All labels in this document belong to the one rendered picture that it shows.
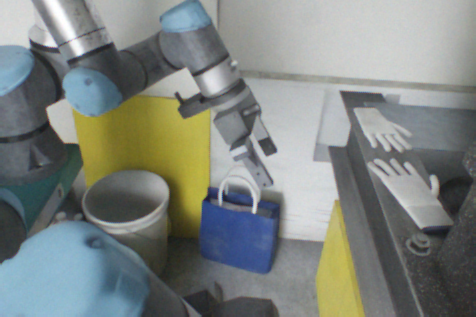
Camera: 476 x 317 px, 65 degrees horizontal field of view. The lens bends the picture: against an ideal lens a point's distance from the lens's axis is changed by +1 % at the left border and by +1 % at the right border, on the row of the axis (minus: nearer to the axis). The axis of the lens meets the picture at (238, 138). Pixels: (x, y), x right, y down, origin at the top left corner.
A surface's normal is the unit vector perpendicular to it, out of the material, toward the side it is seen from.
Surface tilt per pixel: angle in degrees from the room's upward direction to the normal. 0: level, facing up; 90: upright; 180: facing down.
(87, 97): 90
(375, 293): 0
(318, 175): 90
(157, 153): 87
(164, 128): 87
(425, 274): 0
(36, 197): 0
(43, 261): 25
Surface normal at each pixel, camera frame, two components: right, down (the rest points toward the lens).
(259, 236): -0.34, 0.44
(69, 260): -0.35, -0.68
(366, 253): 0.04, -0.84
